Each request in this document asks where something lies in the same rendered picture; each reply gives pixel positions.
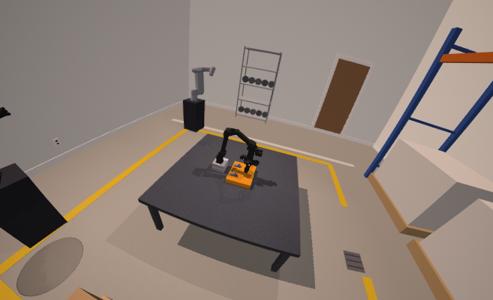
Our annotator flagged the orange flat plate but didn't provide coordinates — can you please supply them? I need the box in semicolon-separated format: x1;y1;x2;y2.
225;161;256;189

